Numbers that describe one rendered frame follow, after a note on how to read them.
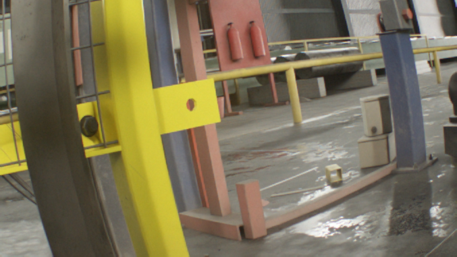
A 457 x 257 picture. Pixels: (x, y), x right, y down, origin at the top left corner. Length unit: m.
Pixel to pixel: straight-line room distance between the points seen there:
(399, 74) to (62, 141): 1.69
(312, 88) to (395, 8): 6.97
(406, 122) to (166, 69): 0.89
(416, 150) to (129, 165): 1.55
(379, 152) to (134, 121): 1.73
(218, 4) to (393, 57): 6.19
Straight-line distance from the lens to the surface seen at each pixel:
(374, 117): 2.22
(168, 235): 0.56
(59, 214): 0.35
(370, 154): 2.21
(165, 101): 0.61
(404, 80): 1.94
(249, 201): 1.47
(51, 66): 0.35
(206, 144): 1.61
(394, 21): 1.94
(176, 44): 2.00
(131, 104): 0.54
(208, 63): 11.19
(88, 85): 1.31
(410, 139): 1.97
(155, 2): 1.82
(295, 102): 4.93
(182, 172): 1.81
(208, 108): 0.64
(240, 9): 8.20
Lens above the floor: 0.43
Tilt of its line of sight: 3 degrees down
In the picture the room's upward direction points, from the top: 10 degrees counter-clockwise
